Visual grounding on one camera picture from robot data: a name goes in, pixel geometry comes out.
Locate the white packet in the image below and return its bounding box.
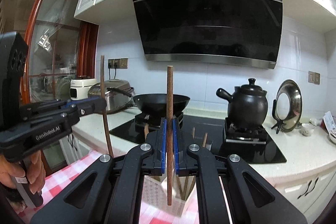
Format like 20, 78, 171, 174
322, 111, 336, 135

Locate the black wok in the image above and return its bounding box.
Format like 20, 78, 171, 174
133, 93, 191, 112

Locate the steel pot lid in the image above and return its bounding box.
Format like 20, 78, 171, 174
275, 79, 303, 132

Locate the steel pressure cooker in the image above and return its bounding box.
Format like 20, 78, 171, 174
88, 79, 135, 115

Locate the black lid stand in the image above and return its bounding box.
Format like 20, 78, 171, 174
271, 99, 285, 134

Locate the white rice cooker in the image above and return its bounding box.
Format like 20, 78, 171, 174
70, 78, 98, 101

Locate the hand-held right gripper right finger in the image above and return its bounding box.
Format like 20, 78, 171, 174
172, 118, 307, 224

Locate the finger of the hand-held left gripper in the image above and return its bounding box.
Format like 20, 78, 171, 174
28, 101, 108, 134
19, 97, 105, 121

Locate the small white bowl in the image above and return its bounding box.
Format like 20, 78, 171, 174
301, 123, 315, 136

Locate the wall socket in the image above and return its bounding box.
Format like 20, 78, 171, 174
108, 57, 129, 69
308, 70, 321, 85

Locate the white perforated utensil basket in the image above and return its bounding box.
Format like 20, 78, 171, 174
142, 175, 197, 216

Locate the red white checkered tablecloth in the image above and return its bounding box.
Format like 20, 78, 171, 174
10, 149, 200, 224

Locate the black clay pot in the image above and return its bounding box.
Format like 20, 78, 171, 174
216, 78, 269, 127

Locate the black glass gas cooktop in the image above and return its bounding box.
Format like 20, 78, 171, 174
109, 111, 287, 164

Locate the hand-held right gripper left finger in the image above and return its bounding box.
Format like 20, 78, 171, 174
30, 118, 168, 224

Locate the black range hood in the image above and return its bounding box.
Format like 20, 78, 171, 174
128, 0, 283, 69

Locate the wooden framed glass door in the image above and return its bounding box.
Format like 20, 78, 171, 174
20, 0, 99, 169

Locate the person's left hand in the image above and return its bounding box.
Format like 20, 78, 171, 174
0, 149, 46, 194

